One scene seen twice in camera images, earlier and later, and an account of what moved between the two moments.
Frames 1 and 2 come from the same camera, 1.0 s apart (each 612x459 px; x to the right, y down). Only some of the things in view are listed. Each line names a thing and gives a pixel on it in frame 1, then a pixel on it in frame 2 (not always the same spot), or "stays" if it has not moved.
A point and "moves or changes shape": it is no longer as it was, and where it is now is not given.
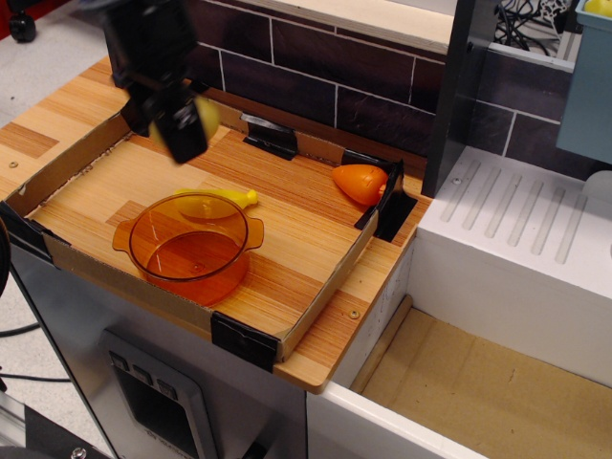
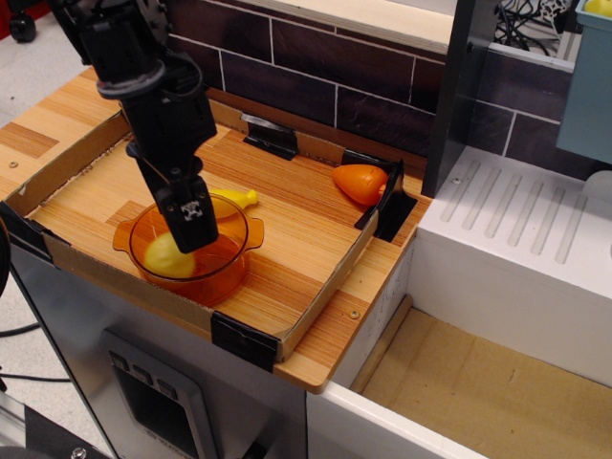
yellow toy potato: (209, 114) moves or changes shape
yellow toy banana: (242, 198) stays
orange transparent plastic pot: (191, 248) stays
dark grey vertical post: (472, 28) stays
